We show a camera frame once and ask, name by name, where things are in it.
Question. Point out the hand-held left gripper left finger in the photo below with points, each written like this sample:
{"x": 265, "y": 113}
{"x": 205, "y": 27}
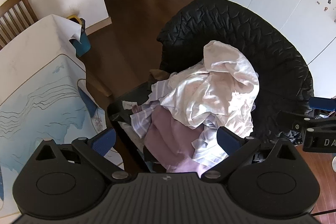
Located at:
{"x": 105, "y": 141}

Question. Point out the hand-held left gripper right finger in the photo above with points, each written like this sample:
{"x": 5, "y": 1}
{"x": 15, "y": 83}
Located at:
{"x": 228, "y": 140}

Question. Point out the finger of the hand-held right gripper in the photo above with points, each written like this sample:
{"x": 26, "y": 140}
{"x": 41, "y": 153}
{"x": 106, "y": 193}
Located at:
{"x": 296, "y": 121}
{"x": 321, "y": 103}

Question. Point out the white pink-print garment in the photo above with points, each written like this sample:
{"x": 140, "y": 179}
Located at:
{"x": 210, "y": 87}

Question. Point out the lilac striped garment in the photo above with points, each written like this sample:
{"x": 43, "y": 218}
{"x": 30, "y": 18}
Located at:
{"x": 141, "y": 119}

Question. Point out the mauve garment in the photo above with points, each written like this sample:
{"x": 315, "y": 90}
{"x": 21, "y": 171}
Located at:
{"x": 168, "y": 140}

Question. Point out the blue wave printed table mat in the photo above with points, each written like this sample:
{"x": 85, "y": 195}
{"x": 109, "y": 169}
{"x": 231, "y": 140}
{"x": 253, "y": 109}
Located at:
{"x": 39, "y": 108}

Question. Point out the teal waste bin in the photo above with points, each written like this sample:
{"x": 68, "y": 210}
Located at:
{"x": 83, "y": 44}

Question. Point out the black quilted jacket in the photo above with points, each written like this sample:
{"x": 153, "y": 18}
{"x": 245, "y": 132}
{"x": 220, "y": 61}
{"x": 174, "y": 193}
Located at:
{"x": 236, "y": 24}

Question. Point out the yellow plastic item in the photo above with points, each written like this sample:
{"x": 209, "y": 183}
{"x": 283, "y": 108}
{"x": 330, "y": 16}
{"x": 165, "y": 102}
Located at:
{"x": 73, "y": 18}

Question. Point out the brown wooden chair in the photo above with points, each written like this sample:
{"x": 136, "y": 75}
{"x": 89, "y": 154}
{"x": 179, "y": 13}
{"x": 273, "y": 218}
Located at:
{"x": 15, "y": 14}

